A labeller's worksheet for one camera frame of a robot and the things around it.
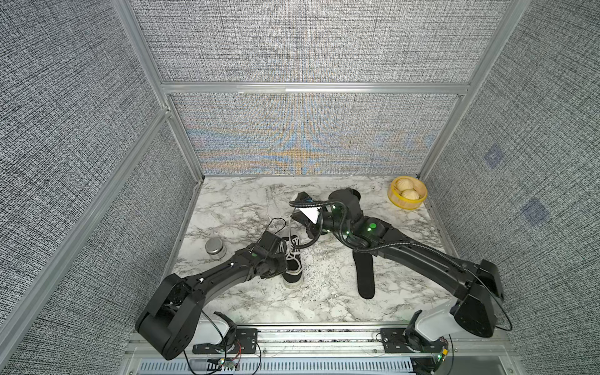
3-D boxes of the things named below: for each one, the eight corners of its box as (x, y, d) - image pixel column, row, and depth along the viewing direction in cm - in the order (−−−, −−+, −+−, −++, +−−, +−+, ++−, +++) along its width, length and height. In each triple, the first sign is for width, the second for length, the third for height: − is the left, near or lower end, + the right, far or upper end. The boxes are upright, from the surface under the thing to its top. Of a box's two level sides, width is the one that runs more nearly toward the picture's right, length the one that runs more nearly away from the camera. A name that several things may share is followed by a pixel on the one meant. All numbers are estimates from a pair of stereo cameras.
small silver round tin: (205, 260, 93) (199, 253, 89) (209, 244, 98) (204, 236, 93) (224, 260, 93) (220, 253, 89) (228, 244, 98) (224, 236, 93)
